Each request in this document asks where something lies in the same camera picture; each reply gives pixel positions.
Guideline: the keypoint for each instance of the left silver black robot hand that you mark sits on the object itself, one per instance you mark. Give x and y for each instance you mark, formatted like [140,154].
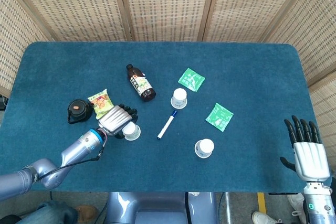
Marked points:
[116,119]

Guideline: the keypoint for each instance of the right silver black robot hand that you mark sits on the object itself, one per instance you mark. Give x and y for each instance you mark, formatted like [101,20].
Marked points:
[311,158]

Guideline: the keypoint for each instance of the white paper cup green flower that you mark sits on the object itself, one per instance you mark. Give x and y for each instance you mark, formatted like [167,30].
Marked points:
[134,132]

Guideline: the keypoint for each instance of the white paper cup blue flower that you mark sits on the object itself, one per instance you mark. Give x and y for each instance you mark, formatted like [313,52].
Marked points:
[204,148]

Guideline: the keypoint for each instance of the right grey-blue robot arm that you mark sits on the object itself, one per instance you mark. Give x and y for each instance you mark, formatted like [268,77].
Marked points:
[321,205]

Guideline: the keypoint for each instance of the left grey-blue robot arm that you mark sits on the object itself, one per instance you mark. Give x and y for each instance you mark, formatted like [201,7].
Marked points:
[76,150]

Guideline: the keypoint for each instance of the yellow-green snack bag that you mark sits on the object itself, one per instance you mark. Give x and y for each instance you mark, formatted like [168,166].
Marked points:
[102,103]

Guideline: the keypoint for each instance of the black teapot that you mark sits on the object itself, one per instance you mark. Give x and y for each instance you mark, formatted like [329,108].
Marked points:
[77,111]

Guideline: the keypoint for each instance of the dark brown drink bottle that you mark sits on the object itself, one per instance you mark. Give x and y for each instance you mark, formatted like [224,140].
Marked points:
[141,83]

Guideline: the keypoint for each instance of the white sneaker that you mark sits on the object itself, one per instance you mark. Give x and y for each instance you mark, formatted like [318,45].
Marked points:
[296,204]
[265,218]

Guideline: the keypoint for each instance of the white blue marker pen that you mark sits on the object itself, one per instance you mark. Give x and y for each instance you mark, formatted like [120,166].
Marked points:
[166,125]

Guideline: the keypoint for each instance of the green sachet packet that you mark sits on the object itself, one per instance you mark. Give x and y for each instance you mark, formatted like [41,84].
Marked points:
[191,79]
[219,117]

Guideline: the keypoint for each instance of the grey-blue robot torso base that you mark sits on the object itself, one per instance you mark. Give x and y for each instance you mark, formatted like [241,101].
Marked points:
[157,208]

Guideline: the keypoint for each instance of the brown shoe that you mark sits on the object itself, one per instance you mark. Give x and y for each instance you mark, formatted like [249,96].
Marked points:
[88,213]

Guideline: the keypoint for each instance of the blue jeans leg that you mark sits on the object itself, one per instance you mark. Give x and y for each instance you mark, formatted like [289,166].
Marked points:
[50,212]

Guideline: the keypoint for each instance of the blue carpet table cover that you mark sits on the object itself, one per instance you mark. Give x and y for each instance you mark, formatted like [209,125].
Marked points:
[236,58]

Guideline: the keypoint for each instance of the woven bamboo folding screen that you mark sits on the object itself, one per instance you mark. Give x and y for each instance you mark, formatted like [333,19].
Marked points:
[168,3]

